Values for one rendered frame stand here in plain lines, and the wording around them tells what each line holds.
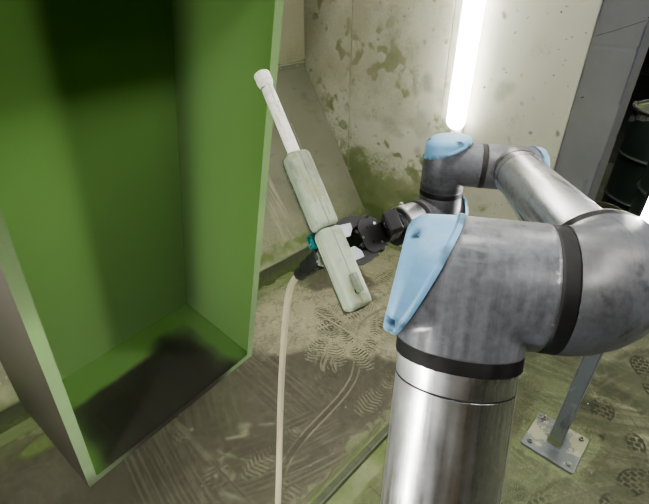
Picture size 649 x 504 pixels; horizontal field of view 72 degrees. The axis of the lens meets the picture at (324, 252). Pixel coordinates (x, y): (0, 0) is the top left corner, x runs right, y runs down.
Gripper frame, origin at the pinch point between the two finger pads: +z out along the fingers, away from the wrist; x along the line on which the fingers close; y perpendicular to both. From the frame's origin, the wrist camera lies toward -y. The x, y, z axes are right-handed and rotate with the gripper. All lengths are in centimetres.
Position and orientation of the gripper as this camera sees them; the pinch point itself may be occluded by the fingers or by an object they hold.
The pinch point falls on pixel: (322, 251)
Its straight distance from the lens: 83.1
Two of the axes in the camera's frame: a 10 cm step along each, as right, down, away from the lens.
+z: -8.4, 2.8, -4.7
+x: -3.7, -9.2, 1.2
